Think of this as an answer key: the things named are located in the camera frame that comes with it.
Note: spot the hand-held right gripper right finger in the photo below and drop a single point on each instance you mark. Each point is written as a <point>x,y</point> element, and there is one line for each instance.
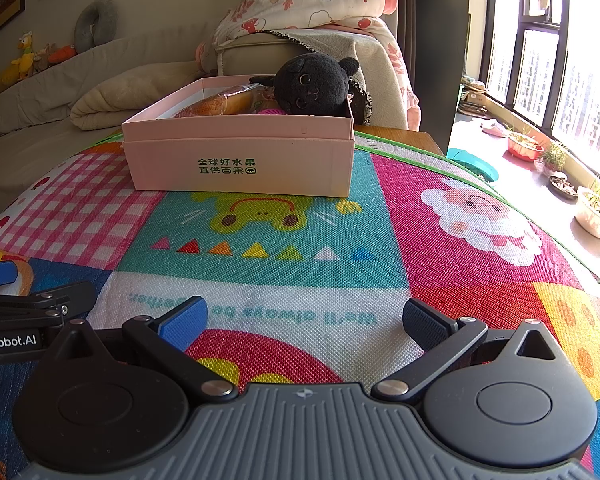
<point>422,322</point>

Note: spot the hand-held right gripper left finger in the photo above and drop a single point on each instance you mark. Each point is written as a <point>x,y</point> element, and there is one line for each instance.
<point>185,322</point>

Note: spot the pink cardboard box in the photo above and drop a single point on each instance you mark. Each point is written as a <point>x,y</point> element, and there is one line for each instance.
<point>240,155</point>

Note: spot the long bread roll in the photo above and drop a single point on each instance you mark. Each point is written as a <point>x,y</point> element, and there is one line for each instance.
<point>215,102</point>

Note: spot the pink plastic ball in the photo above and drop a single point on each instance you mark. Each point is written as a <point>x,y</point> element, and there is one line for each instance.
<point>271,110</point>

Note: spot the black plush toy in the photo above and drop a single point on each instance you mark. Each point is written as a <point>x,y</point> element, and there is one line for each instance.
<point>310,85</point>

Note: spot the colourful play mat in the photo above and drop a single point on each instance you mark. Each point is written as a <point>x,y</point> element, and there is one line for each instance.
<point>300,260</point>

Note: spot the beige sofa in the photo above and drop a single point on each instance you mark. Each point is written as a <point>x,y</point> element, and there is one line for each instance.
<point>40,130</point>

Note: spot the teal plastic basin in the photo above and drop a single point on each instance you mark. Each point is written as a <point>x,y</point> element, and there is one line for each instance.
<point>475,165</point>

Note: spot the black plant bowl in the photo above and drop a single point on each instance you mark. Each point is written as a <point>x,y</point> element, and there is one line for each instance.
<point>562,186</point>

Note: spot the red plant pot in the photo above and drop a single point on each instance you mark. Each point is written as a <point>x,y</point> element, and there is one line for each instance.
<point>524,149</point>

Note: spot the white plant pot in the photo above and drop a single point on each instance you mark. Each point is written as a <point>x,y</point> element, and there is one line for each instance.
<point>596,217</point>

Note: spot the pale slippers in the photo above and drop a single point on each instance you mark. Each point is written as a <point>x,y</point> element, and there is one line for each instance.
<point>493,128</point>

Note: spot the small green potted plant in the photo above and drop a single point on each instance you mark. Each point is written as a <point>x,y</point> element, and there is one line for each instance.
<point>554,157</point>

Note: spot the yellow duck plush toy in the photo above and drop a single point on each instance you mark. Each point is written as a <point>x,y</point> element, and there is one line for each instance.
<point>24,57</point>

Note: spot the folded beige blanket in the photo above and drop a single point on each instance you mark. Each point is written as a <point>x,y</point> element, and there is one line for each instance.
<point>130,100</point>

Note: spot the brown plush toy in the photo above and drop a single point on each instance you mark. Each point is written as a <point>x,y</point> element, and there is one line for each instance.
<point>43,59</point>

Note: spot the orange carrot plush toy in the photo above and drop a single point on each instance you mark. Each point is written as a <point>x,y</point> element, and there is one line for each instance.
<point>62,54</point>

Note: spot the grey neck pillow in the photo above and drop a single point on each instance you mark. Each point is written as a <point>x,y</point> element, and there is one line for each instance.
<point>87,25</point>

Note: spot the black framed window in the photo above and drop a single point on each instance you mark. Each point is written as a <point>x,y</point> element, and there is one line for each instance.
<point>560,30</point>

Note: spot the floral white quilt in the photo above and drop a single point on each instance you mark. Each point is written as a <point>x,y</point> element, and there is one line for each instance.
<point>310,0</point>

